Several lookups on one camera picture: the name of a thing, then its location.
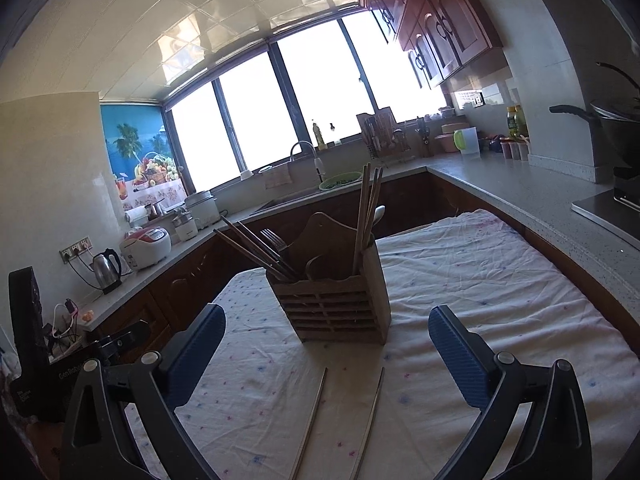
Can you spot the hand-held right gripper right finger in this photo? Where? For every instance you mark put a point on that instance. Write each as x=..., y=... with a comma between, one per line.
x=457, y=355

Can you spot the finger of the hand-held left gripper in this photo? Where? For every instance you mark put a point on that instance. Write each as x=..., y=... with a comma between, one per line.
x=125, y=335

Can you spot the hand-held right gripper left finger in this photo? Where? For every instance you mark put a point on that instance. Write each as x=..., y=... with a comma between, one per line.
x=200, y=350

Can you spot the wooden chopstick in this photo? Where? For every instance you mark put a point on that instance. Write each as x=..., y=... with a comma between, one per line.
x=255, y=246
x=370, y=205
x=247, y=254
x=310, y=422
x=361, y=215
x=368, y=422
x=376, y=205
x=265, y=247

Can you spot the wooden utensil holder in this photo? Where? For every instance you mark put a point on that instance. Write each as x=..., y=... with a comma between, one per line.
x=340, y=305

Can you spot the metal fork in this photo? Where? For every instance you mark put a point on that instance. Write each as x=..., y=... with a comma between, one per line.
x=274, y=240

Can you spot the metal spoon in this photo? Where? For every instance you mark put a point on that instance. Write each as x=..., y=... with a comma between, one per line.
x=380, y=214

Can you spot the steel electric kettle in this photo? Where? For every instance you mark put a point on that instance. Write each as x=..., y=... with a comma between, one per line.
x=106, y=272

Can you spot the floral white tablecloth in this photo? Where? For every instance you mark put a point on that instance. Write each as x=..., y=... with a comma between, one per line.
x=475, y=285

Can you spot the dark wooden base cabinets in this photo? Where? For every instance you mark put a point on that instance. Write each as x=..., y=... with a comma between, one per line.
x=200, y=270

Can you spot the white and red rice cooker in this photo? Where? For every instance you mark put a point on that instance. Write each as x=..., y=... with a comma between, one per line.
x=146, y=250

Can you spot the paper towel roll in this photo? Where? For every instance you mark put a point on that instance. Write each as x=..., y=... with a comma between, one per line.
x=136, y=218

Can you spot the small white steamer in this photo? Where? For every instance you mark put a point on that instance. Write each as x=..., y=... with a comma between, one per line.
x=183, y=227

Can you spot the brown coffee pot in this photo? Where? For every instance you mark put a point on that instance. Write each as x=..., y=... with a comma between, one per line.
x=155, y=210

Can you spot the large white cooker pot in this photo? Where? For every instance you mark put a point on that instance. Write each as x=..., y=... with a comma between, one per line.
x=202, y=210

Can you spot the steel kitchen sink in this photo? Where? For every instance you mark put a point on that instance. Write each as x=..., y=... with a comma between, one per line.
x=290, y=200

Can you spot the pale dish towel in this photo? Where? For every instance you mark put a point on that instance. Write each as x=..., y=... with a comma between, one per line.
x=278, y=176

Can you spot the green colander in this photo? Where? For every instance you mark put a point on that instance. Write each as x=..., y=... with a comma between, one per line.
x=340, y=180

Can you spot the spice jar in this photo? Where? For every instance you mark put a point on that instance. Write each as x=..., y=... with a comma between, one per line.
x=524, y=151
x=505, y=149
x=514, y=150

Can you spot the steel gas stove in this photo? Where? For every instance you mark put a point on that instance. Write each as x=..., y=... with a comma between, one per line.
x=610, y=205

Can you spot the white pitcher with green lid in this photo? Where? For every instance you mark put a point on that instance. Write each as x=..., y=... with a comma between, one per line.
x=467, y=141

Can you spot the dark purple container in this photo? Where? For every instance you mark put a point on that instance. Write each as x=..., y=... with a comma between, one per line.
x=495, y=144

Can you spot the stacked pink bowls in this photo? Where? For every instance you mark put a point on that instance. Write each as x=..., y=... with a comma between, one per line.
x=445, y=140

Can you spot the knife block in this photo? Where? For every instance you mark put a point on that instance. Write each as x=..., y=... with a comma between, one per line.
x=425, y=140

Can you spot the curved kitchen faucet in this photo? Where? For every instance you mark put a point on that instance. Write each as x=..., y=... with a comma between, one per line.
x=318, y=165

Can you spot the yellow oil bottle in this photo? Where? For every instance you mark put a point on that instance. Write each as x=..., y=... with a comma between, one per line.
x=521, y=121
x=511, y=122

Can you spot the yellow dish soap bottle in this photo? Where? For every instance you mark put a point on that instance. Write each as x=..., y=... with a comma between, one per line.
x=318, y=135

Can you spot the large kitchen window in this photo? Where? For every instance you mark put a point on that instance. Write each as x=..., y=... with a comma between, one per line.
x=320, y=95

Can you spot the wall socket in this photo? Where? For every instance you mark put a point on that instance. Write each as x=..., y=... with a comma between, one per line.
x=479, y=98
x=77, y=251

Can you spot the tropical fruit wall poster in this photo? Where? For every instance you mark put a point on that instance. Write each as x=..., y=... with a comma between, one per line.
x=130, y=140

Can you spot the wooden wall cabinets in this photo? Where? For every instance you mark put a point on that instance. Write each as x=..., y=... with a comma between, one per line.
x=450, y=15

